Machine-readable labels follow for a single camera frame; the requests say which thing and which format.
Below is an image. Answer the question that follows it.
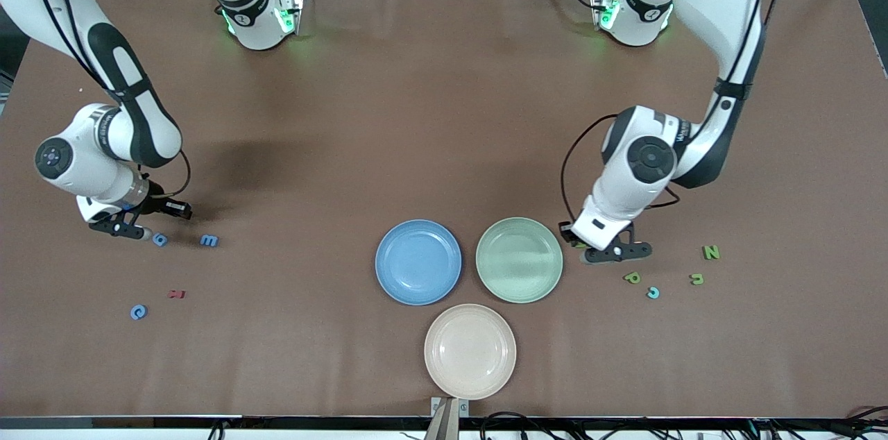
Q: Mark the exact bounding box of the blue plate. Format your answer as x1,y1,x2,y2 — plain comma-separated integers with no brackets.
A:
375,219,463,306

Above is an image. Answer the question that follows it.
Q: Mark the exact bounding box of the black table edge rail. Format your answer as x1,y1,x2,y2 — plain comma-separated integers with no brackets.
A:
0,415,888,440

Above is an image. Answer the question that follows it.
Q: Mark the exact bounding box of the brown table cover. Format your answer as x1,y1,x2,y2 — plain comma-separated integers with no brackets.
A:
0,0,888,420

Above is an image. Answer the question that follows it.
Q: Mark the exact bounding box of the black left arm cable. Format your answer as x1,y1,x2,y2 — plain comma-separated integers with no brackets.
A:
560,114,682,232

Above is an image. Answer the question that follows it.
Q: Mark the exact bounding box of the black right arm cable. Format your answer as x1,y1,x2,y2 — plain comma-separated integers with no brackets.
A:
137,149,192,201

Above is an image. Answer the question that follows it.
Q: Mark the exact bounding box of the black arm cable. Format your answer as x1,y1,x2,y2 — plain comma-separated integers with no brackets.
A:
560,114,682,232
137,149,192,201

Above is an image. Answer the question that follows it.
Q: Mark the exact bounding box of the metal bracket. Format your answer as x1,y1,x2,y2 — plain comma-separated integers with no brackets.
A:
430,396,470,440

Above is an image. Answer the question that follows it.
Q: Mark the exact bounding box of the beige plate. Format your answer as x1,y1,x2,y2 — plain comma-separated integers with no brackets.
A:
424,303,518,400

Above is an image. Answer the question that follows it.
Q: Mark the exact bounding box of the black looped cable under table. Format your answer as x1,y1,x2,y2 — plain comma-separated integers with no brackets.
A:
479,412,556,440

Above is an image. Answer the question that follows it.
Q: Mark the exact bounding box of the light green plate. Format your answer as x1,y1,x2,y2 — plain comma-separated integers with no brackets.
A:
475,217,564,304

